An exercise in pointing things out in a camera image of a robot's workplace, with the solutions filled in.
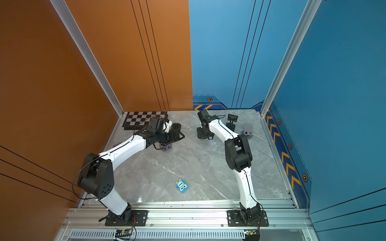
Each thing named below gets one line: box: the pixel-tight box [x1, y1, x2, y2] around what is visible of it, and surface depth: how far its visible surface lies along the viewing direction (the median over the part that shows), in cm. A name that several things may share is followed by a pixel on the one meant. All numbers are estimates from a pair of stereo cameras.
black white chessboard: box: [122, 110, 168, 131], surface depth 118 cm
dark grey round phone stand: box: [196, 122, 215, 141], surface depth 90 cm
